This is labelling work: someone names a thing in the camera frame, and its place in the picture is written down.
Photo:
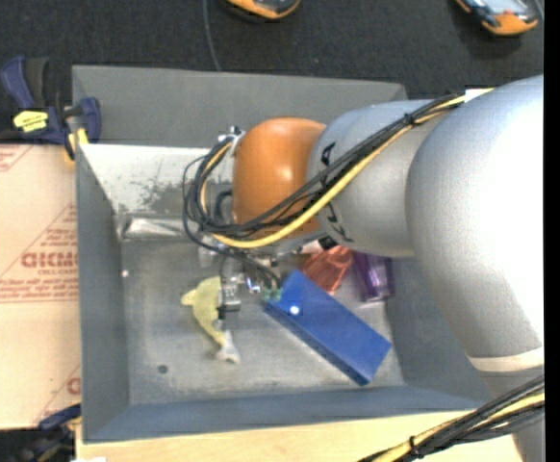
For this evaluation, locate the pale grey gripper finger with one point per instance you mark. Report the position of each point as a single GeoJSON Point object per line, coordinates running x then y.
{"type": "Point", "coordinates": [231, 301]}

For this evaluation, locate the black cylinder on white bracket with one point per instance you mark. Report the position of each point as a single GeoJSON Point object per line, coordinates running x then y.
{"type": "Point", "coordinates": [322, 244]}

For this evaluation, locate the blue flat block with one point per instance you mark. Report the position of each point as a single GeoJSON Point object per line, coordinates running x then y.
{"type": "Point", "coordinates": [330, 327]}

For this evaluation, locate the clear orange plastic piece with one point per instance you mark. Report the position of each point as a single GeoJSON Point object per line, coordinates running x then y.
{"type": "Point", "coordinates": [329, 270]}

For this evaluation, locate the grey metal bin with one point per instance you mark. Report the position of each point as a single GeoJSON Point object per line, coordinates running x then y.
{"type": "Point", "coordinates": [270, 364]}

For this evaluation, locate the clear purple plastic piece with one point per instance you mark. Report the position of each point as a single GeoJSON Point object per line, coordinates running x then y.
{"type": "Point", "coordinates": [374, 279]}

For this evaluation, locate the brown cardboard board red print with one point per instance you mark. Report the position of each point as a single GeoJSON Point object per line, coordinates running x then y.
{"type": "Point", "coordinates": [30, 354]}

